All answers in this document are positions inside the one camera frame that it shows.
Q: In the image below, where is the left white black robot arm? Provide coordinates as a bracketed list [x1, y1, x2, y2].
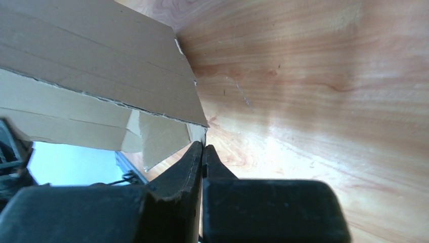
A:
[1, 118, 38, 210]

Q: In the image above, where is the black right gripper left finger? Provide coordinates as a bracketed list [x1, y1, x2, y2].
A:
[1, 141, 203, 242]

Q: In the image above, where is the brown cardboard box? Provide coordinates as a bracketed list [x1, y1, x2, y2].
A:
[1, 1, 208, 170]

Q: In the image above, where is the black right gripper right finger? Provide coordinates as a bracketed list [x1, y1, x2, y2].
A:
[202, 145, 352, 242]

